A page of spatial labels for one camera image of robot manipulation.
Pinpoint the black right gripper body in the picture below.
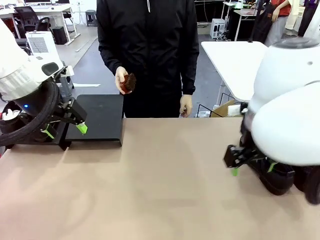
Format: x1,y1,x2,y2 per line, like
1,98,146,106
239,116,261,154

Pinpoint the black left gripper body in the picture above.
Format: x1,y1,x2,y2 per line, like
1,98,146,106
12,83,55,118

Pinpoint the brown wooden shoe brush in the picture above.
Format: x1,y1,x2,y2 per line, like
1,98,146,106
121,72,137,94

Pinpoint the person's right forearm black sleeve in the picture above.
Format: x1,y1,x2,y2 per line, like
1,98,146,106
98,47,121,76

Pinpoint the person's left forearm black sleeve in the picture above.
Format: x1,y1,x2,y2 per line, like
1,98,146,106
179,49,200,96

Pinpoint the narrow black metal stand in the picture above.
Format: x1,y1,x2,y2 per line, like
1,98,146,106
4,117,76,151

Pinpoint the wide black metal stand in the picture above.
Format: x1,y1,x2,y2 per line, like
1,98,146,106
64,94,125,148

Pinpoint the person's right hand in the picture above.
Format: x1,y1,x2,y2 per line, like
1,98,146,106
114,66,133,95

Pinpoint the person's left hand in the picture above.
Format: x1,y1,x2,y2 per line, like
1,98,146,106
179,94,194,118

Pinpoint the grey plastic step stool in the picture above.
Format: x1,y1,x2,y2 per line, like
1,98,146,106
58,74,75,98

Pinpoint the brown cardboard box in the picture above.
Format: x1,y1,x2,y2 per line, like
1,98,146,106
211,99,237,118

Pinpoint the white air purifier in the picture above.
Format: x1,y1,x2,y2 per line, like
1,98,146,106
25,31,61,65

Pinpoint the white folding table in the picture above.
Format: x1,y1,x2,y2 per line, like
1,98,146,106
201,41,270,106

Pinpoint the black box under desk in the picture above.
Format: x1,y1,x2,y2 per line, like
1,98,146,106
51,26,68,45

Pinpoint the black mesh office chair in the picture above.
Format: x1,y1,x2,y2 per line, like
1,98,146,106
13,6,53,35

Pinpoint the white office desk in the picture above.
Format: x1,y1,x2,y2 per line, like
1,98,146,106
0,3,81,46

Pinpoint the small grey plastic stool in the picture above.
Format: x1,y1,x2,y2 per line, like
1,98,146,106
85,9,98,27

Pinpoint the person in black jacket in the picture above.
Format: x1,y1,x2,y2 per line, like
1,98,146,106
96,0,200,119

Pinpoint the white computer case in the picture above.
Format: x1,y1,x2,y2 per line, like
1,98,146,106
209,18,227,40

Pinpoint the black hanging apron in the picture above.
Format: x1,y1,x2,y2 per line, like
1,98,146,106
252,2,275,43

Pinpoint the person in red shirt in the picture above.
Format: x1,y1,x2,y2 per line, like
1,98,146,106
264,0,293,48

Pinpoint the white table with black panel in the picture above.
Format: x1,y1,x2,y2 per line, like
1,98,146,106
222,1,266,42

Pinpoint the person in dark clothes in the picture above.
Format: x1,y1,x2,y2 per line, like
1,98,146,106
297,0,318,38

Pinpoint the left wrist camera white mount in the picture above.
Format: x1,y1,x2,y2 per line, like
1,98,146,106
59,65,75,81

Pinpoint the black wire frame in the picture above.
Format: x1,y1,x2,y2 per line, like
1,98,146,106
197,103,216,118

